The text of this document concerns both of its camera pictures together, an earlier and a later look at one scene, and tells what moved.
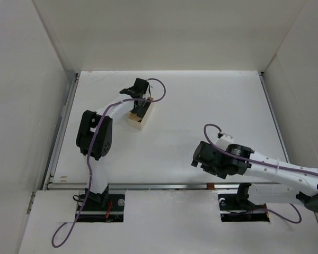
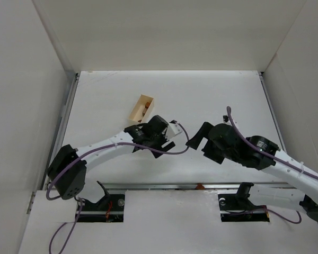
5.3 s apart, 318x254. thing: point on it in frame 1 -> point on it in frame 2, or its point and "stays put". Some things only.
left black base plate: [93, 211] stays put
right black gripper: [199, 154] -> [208, 145]
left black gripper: [140, 105] -> [160, 144]
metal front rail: [144, 186] stays put
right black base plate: [232, 210] stays put
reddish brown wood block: [210, 186] -> [200, 187]
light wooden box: [136, 122] stays put
